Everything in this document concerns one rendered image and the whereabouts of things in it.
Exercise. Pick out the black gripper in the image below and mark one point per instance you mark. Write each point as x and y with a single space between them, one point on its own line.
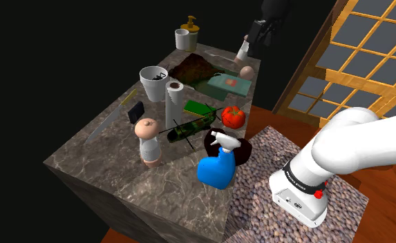
259 47

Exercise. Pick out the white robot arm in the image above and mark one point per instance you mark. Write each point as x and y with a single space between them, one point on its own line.
346 144

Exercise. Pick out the beige and white grinder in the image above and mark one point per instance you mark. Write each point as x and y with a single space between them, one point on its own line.
242 52
149 148

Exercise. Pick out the beige egg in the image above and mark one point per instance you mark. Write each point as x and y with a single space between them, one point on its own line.
246 73

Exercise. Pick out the silver spoon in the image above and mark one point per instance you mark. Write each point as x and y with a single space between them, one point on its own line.
219 56

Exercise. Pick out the teal book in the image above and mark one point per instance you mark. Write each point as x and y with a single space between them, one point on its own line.
229 86

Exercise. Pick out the dark green flat book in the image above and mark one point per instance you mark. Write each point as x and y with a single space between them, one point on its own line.
212 93

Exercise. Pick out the yellow soap dispenser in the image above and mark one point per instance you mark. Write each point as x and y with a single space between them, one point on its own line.
193 33

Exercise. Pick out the brown crumpled cloth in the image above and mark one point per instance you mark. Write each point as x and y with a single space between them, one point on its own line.
194 69

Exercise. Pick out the red tomato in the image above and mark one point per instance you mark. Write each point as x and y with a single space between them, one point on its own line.
233 117

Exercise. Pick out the white mug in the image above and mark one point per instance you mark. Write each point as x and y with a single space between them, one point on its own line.
181 39

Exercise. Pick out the green and yellow sponge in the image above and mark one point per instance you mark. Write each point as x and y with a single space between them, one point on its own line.
194 107

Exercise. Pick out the wooden lattice window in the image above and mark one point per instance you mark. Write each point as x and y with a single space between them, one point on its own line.
359 57

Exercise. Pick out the white paper towel roll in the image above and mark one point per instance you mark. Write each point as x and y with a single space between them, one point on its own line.
173 107

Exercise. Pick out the dark brown round bowl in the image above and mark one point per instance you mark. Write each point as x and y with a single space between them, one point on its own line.
243 151

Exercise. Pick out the camouflage toy helicopter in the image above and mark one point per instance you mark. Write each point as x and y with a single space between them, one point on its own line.
187 129

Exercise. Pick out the white tapered cup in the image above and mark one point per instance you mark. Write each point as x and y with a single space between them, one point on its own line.
154 89

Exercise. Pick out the blue spray bottle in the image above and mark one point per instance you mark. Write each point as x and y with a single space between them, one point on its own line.
216 170

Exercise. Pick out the small black box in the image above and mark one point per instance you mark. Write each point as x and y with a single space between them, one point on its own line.
136 112

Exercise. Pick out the pebble patterned robot stand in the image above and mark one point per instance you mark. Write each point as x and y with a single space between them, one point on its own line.
271 215

